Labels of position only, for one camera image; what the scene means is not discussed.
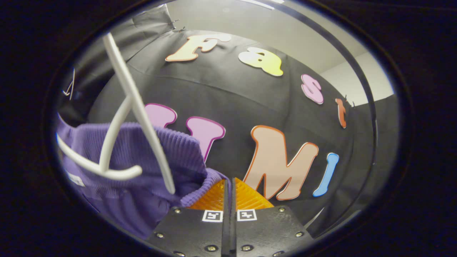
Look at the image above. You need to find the purple corduroy shirt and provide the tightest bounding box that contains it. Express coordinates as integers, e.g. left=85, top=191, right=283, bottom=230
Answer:
left=55, top=114, right=232, bottom=240

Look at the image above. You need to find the black backdrop cloth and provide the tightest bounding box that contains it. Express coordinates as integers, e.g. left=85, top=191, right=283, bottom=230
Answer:
left=54, top=4, right=400, bottom=238

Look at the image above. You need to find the black metal garment rack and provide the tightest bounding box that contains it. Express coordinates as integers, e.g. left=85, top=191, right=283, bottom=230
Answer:
left=246, top=0, right=379, bottom=231

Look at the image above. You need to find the white plastic clothes hanger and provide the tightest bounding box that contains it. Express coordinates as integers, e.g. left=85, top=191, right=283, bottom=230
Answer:
left=56, top=33, right=176, bottom=195

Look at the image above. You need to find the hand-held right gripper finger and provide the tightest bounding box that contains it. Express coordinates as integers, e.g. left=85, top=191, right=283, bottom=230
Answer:
left=231, top=177, right=315, bottom=257
left=146, top=178, right=231, bottom=257

